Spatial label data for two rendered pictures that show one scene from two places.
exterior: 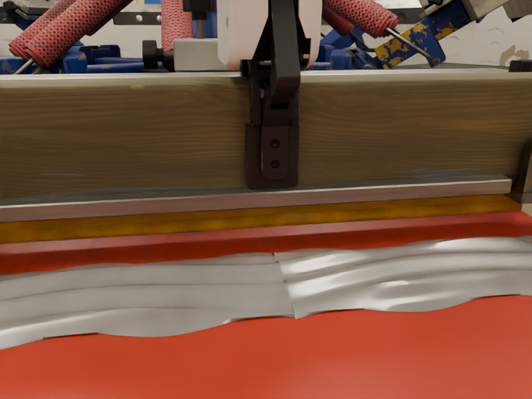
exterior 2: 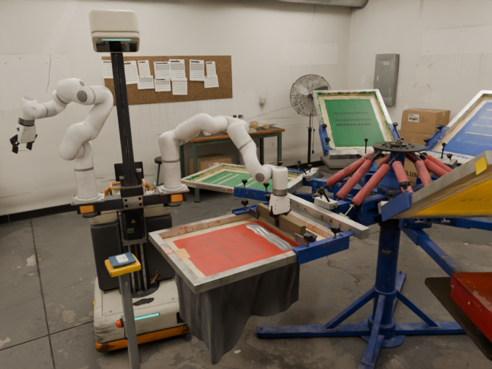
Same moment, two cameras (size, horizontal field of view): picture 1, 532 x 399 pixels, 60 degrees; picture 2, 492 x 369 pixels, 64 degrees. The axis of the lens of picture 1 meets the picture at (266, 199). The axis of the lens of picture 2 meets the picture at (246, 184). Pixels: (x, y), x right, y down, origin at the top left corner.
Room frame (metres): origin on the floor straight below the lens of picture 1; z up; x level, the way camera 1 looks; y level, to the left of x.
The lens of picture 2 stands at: (-0.53, -1.67, 1.78)
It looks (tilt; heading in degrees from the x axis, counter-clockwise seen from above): 17 degrees down; 69
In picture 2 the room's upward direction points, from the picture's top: 1 degrees counter-clockwise
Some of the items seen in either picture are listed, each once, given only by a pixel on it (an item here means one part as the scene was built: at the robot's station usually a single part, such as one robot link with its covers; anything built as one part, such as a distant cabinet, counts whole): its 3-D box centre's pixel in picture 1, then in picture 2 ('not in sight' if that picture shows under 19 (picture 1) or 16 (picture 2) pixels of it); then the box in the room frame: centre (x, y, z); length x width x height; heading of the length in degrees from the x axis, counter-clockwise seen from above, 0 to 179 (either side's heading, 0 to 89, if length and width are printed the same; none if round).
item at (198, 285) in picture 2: not in sight; (245, 239); (0.09, -0.03, 0.97); 0.79 x 0.58 x 0.04; 9
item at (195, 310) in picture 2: not in sight; (192, 299); (-0.20, -0.08, 0.74); 0.45 x 0.03 x 0.43; 99
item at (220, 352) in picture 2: not in sight; (258, 304); (0.07, -0.24, 0.74); 0.46 x 0.04 x 0.42; 9
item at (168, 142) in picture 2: not in sight; (170, 146); (-0.16, 0.43, 1.37); 0.13 x 0.10 x 0.16; 47
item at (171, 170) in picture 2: not in sight; (171, 173); (-0.16, 0.44, 1.21); 0.16 x 0.13 x 0.15; 88
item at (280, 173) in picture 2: not in sight; (273, 176); (0.27, 0.03, 1.25); 0.15 x 0.10 x 0.11; 137
